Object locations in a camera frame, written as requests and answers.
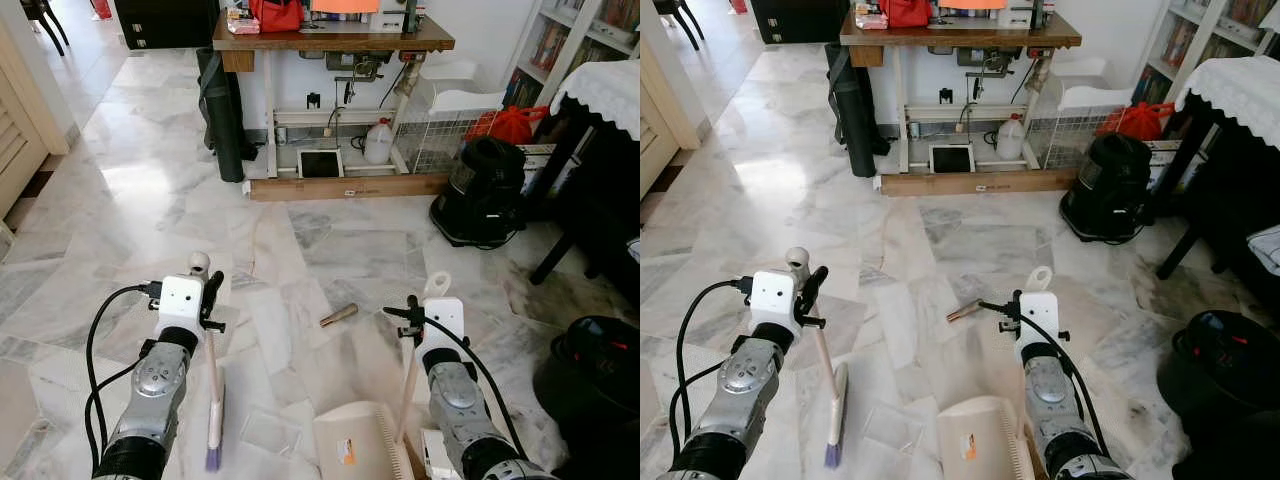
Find white lace cloth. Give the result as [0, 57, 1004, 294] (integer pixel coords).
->
[1175, 55, 1280, 151]
[549, 58, 641, 141]

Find wooden top sewing table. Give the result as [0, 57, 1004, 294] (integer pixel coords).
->
[839, 10, 1084, 179]
[212, 12, 457, 181]

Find clear plastic wrapper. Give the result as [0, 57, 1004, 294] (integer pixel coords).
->
[238, 408, 303, 459]
[862, 405, 926, 456]

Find white plastic jug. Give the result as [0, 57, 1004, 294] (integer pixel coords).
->
[995, 113, 1027, 161]
[362, 117, 395, 166]

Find long wooden plank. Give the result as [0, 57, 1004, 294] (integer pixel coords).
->
[878, 168, 1081, 198]
[247, 172, 453, 203]

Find white bookshelf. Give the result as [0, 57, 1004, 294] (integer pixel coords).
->
[1130, 0, 1280, 106]
[500, 0, 641, 111]

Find light wooden door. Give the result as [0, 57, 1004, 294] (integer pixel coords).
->
[0, 20, 73, 226]
[640, 60, 706, 196]

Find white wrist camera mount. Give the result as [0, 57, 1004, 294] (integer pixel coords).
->
[156, 274, 207, 337]
[1017, 291, 1062, 349]
[749, 269, 800, 336]
[422, 297, 467, 351]

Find black canister vacuum cleaner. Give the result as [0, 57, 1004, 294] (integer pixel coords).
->
[429, 136, 531, 250]
[1059, 132, 1158, 245]

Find hand broom purple bristles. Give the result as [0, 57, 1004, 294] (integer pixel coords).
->
[785, 246, 851, 471]
[188, 251, 227, 473]

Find white plastic tub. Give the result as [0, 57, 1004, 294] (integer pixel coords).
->
[425, 58, 508, 114]
[1052, 55, 1136, 111]

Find black furniture piece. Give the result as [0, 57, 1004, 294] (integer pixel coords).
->
[1155, 95, 1280, 291]
[528, 95, 641, 306]

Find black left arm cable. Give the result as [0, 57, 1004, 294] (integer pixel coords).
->
[84, 283, 163, 471]
[674, 278, 757, 466]

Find black round waste bin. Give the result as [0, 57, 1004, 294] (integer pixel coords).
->
[1156, 309, 1280, 480]
[533, 314, 641, 480]

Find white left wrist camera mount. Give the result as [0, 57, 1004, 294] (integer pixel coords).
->
[156, 274, 207, 337]
[749, 269, 800, 336]

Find red plastic carrier bag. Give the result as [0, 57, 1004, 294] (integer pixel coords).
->
[1098, 100, 1177, 143]
[470, 104, 551, 147]

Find black rolled mat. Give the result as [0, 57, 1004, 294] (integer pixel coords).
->
[824, 42, 879, 179]
[195, 47, 247, 184]

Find white wire basket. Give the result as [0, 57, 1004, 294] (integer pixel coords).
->
[392, 108, 501, 175]
[1025, 105, 1131, 171]

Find dark chair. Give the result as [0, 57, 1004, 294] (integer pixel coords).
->
[18, 0, 73, 58]
[652, 0, 706, 51]

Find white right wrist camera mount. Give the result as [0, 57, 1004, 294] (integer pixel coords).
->
[1017, 291, 1062, 349]
[422, 297, 467, 351]

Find black cabinet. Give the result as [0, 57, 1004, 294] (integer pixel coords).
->
[113, 0, 223, 51]
[750, 0, 851, 45]

